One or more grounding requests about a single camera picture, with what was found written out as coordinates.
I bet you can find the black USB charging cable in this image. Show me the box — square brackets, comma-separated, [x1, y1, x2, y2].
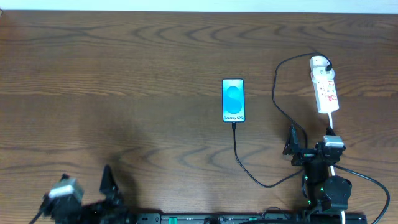
[231, 52, 333, 189]

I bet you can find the black right camera cable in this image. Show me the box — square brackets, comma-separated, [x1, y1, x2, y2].
[332, 164, 391, 224]

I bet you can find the white power strip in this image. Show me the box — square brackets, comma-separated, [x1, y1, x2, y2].
[310, 55, 339, 114]

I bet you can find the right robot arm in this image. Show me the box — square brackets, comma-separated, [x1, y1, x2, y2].
[283, 126, 352, 223]

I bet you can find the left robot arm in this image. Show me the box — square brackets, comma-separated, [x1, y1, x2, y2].
[39, 165, 136, 224]

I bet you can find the black left camera cable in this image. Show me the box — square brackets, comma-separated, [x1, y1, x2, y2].
[29, 198, 50, 224]

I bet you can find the blue Galaxy smartphone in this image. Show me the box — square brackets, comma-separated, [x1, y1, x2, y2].
[222, 78, 246, 123]

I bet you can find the white charger adapter plug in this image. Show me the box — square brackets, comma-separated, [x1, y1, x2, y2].
[310, 67, 335, 83]

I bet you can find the black camera cable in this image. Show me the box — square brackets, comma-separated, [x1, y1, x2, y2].
[29, 198, 50, 224]
[332, 164, 391, 224]

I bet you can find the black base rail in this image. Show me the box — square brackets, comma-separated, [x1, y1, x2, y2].
[133, 212, 368, 224]

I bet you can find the white power strip cord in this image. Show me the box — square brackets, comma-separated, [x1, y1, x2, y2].
[327, 112, 346, 224]

